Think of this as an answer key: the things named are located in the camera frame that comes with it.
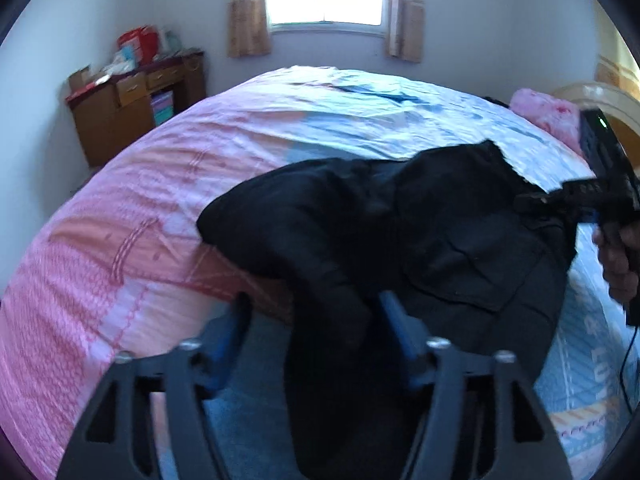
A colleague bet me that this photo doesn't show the pink pillow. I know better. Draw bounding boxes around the pink pillow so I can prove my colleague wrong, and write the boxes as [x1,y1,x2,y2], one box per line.
[509,88,586,156]

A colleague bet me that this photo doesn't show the teal packet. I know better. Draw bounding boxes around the teal packet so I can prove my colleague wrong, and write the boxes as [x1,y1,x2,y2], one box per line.
[159,29,185,57]

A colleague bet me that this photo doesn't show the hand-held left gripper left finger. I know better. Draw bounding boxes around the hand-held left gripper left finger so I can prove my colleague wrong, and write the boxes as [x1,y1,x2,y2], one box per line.
[57,292,253,480]

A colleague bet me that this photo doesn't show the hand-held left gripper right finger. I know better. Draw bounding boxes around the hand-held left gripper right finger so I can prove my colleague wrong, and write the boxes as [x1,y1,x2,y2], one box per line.
[377,290,573,480]

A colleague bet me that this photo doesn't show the cardboard box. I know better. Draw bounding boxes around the cardboard box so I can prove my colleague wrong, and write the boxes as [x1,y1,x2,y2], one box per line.
[67,65,113,96]

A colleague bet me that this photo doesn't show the white plastic bag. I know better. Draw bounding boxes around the white plastic bag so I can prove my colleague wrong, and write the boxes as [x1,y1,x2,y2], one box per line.
[102,45,138,77]

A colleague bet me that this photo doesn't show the cream wooden headboard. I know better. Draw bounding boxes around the cream wooden headboard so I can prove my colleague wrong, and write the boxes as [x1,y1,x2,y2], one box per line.
[550,80,640,171]

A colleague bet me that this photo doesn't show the brown wooden desk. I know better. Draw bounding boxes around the brown wooden desk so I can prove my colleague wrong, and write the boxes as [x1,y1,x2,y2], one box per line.
[65,50,207,168]

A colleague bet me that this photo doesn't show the black cable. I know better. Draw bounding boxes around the black cable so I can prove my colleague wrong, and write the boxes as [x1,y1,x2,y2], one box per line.
[617,325,640,411]

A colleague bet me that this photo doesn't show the pink and blue printed quilt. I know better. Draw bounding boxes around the pink and blue printed quilt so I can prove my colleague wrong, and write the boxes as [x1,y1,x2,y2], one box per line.
[0,65,636,480]

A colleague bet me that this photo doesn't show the stack of pastel boxes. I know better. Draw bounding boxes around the stack of pastel boxes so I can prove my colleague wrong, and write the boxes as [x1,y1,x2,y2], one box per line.
[150,91,176,127]

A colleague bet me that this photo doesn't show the person's right hand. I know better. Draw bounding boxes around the person's right hand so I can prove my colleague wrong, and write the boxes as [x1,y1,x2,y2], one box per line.
[595,222,640,306]

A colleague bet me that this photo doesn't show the black pants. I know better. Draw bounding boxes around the black pants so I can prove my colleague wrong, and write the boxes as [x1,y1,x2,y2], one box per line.
[196,140,581,480]

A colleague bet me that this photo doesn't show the tan window curtain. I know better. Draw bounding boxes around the tan window curtain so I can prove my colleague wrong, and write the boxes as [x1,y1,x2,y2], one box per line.
[227,0,273,58]
[382,0,427,63]

